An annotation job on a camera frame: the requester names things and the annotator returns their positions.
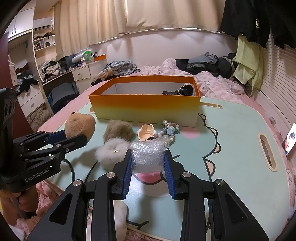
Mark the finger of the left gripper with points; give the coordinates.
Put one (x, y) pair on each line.
(41, 138)
(69, 145)

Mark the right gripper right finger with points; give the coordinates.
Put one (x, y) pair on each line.
(209, 207)

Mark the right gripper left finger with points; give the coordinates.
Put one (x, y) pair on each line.
(66, 219)

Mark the brown plush bear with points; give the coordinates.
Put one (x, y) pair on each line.
(80, 124)

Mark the tan fluffy pompom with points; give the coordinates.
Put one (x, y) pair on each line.
(119, 129)

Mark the beige doll figure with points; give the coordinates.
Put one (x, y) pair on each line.
(147, 132)

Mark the bubble wrap packet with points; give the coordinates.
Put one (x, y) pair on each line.
(148, 156)

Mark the black shiny garment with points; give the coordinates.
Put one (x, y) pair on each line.
(185, 90)

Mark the person's left hand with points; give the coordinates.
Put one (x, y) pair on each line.
(28, 202)

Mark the white desk with drawers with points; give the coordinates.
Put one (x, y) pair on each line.
(59, 91)

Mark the white grey fluffy pompom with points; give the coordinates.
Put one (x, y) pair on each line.
(111, 153)

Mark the mint green lap table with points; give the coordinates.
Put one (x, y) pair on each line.
(231, 142)

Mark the patterned clothes pile on bed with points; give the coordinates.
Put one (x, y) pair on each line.
(115, 69)

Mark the smartphone with lit screen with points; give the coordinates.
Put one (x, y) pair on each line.
(290, 140)

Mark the orange gradient cardboard box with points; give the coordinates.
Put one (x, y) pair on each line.
(139, 99)

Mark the beige curtain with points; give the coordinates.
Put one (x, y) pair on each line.
(80, 24)

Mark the pink floral blanket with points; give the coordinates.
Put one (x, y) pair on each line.
(208, 85)

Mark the pile of dark clothes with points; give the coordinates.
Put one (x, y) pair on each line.
(218, 66)

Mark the light green cloth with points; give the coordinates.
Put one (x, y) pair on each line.
(249, 57)

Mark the hanging black clothes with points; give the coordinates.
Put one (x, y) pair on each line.
(256, 20)

